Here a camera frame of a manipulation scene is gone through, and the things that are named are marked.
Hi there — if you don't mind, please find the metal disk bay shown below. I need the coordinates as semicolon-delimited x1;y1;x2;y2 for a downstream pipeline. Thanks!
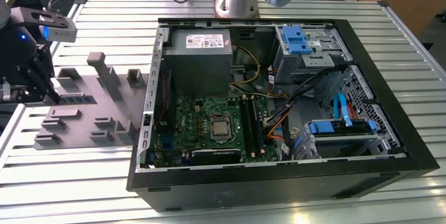
273;25;352;84

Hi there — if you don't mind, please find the black PC case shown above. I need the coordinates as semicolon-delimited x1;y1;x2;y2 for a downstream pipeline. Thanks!
125;17;440;212

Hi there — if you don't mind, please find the gray power supply unit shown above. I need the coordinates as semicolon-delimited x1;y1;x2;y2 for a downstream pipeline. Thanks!
164;28;233;98

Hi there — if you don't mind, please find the large blue bay latch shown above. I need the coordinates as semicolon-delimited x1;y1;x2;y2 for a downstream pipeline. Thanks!
281;27;316;55

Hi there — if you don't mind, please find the blue RAM stick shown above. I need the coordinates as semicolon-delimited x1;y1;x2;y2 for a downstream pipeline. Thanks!
57;95;98;104

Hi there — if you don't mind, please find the black graphics card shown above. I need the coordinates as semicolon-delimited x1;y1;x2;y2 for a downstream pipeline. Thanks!
189;148;241;164

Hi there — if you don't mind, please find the orange wire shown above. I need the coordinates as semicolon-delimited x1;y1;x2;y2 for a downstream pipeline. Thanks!
267;121;289;140

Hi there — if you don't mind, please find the gray parts rack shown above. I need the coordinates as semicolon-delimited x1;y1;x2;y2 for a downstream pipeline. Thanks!
30;51;149;151

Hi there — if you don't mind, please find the yellow wire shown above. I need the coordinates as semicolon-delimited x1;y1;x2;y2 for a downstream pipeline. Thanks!
230;46;261;85

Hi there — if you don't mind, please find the metal disk cage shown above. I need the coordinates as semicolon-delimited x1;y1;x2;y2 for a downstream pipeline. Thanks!
292;119;407;161

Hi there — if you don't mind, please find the silver CPU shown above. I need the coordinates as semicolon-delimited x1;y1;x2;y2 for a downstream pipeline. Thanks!
210;121;230;136

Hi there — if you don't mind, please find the black RAM slot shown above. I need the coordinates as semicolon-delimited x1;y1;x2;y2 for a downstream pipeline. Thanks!
238;96;253;157

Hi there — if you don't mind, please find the dark RAM stick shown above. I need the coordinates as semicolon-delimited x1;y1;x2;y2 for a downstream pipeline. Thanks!
250;98;264;155

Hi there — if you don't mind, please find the green motherboard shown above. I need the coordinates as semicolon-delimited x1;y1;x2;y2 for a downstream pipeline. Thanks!
149;96;279;167

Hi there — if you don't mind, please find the black wire bundle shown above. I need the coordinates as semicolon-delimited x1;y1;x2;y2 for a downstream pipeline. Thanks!
267;64;348;128

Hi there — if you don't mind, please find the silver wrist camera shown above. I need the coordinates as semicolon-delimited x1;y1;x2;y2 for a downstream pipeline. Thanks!
9;6;77;43

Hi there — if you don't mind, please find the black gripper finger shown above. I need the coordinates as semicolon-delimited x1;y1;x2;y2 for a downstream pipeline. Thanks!
11;64;44;103
33;45;61;104

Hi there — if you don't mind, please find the blue disk carrier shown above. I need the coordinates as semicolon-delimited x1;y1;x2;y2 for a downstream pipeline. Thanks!
308;121;335;135

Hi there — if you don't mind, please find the blue flat wire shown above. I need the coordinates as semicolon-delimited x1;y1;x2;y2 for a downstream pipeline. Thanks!
332;93;352;127

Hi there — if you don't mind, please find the red wire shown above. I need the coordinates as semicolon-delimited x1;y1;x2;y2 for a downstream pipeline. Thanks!
154;69;170;125

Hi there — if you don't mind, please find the CPU socket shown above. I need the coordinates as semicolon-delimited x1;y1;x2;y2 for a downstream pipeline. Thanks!
206;113;234;144

